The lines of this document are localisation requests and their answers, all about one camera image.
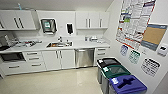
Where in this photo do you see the green wall sign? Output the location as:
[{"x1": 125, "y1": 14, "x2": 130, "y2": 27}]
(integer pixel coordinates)
[{"x1": 128, "y1": 49, "x2": 141, "y2": 65}]

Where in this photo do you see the stainless steel sink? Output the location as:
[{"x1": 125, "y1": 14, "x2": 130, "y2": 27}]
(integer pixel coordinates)
[{"x1": 46, "y1": 40, "x2": 74, "y2": 49}]

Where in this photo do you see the blue recycling bin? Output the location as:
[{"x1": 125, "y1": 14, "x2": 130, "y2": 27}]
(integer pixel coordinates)
[
  {"x1": 108, "y1": 74, "x2": 149, "y2": 94},
  {"x1": 100, "y1": 64, "x2": 132, "y2": 94}
]

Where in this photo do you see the white wall box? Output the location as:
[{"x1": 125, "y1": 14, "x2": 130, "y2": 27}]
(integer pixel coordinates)
[{"x1": 157, "y1": 43, "x2": 168, "y2": 57}]

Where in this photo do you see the wide white drawer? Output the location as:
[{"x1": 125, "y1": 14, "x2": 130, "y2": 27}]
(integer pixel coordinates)
[{"x1": 0, "y1": 61, "x2": 27, "y2": 77}]

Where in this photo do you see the paper towel dispenser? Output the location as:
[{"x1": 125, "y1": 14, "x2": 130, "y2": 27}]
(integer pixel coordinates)
[{"x1": 40, "y1": 18, "x2": 58, "y2": 35}]

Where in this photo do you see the white two-door wall cabinet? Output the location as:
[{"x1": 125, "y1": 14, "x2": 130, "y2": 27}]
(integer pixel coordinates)
[{"x1": 0, "y1": 9, "x2": 37, "y2": 32}]

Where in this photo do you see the large printed notice poster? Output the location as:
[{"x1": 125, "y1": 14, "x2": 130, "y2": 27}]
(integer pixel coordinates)
[{"x1": 115, "y1": 0, "x2": 158, "y2": 51}]

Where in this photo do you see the built-in black microwave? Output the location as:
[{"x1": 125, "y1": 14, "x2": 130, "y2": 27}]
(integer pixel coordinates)
[{"x1": 0, "y1": 51, "x2": 26, "y2": 64}]

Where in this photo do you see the black soap dispenser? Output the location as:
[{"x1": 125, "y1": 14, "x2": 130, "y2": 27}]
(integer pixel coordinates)
[{"x1": 66, "y1": 22, "x2": 74, "y2": 35}]

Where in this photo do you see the blue wall sign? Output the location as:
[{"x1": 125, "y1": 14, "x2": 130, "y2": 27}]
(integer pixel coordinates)
[{"x1": 119, "y1": 44, "x2": 129, "y2": 57}]

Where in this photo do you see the white two-door sink cabinet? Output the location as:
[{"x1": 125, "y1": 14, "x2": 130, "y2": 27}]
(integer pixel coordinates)
[{"x1": 42, "y1": 49, "x2": 77, "y2": 71}]

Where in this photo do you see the black lidded waste bin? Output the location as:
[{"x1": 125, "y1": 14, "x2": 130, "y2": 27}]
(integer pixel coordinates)
[{"x1": 96, "y1": 57, "x2": 121, "y2": 85}]

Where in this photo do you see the black and white wall sign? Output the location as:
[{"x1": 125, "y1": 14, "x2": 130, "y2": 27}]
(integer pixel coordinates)
[{"x1": 140, "y1": 56, "x2": 162, "y2": 78}]

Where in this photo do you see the chrome faucet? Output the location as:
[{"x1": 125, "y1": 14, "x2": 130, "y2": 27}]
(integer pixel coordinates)
[{"x1": 56, "y1": 36, "x2": 65, "y2": 44}]

